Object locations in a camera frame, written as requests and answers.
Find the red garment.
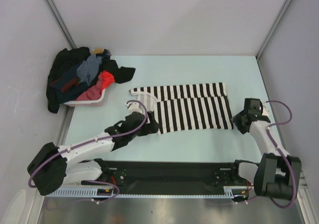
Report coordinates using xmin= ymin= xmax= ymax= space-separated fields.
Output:
xmin=101 ymin=71 xmax=115 ymax=91

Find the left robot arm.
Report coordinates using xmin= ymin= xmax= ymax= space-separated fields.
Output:
xmin=27 ymin=112 xmax=159 ymax=196

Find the pink garment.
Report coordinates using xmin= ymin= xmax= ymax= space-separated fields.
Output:
xmin=75 ymin=80 xmax=103 ymax=101

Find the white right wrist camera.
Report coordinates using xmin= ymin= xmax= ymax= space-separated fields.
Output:
xmin=261 ymin=102 xmax=270 ymax=116

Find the grey blue garment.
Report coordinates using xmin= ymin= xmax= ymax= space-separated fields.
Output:
xmin=76 ymin=54 xmax=102 ymax=86

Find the navy maroon garment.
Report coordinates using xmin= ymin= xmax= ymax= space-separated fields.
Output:
xmin=49 ymin=66 xmax=88 ymax=104

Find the pink plastic basket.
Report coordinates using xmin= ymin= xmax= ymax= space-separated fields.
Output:
xmin=64 ymin=90 xmax=105 ymax=107

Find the black white striped tank top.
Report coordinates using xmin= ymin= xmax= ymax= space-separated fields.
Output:
xmin=130 ymin=82 xmax=234 ymax=134

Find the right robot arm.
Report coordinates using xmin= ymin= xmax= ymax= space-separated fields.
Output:
xmin=232 ymin=98 xmax=302 ymax=202

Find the black garment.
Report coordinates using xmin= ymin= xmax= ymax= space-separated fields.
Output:
xmin=46 ymin=47 xmax=136 ymax=113

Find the tan garment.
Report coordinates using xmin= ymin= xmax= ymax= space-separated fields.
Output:
xmin=91 ymin=48 xmax=104 ymax=54

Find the white slotted cable duct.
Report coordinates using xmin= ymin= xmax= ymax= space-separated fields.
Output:
xmin=47 ymin=184 xmax=248 ymax=199

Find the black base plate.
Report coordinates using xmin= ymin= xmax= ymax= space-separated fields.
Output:
xmin=79 ymin=159 xmax=255 ymax=196

